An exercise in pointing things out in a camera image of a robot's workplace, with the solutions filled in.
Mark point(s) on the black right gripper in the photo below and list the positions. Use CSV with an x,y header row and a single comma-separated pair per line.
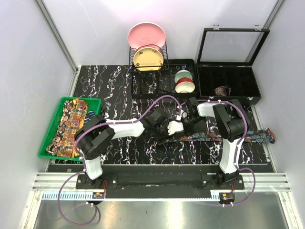
x,y
186,129

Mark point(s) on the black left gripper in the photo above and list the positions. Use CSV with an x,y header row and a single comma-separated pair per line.
x,y
165,124

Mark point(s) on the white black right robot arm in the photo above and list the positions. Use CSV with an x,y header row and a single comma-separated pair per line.
x,y
232,123

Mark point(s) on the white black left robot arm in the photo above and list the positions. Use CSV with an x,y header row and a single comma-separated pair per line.
x,y
93,139

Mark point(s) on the colourful ties in bin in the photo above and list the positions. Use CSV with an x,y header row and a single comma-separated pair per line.
x,y
72,120

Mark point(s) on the red white bowl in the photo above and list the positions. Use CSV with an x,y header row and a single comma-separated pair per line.
x,y
185,85

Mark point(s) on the rolled dark patterned tie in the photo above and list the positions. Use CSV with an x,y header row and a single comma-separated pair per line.
x,y
222,91

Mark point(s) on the light green bowl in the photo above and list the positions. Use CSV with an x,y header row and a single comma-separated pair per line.
x,y
182,74

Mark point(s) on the black tie storage box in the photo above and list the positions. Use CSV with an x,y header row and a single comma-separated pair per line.
x,y
240,79

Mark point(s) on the green plastic tie bin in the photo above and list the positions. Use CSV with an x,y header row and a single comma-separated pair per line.
x,y
94,104

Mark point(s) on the navy striped tie in bin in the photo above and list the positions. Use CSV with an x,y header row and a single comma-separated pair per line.
x,y
89,115

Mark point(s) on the yellow plate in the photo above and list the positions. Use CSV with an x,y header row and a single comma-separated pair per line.
x,y
148,58

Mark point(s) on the black glass box lid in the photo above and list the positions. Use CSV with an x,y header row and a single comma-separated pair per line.
x,y
231,46

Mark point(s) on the pink plate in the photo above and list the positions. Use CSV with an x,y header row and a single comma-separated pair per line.
x,y
146,33

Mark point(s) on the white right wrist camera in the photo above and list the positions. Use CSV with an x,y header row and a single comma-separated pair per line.
x,y
180,114

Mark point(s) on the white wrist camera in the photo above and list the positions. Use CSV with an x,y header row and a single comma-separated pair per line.
x,y
180,114
175,126

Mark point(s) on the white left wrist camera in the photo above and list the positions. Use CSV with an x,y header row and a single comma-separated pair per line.
x,y
175,126

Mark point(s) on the black wire dish rack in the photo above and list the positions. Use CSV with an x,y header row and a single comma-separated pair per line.
x,y
153,84

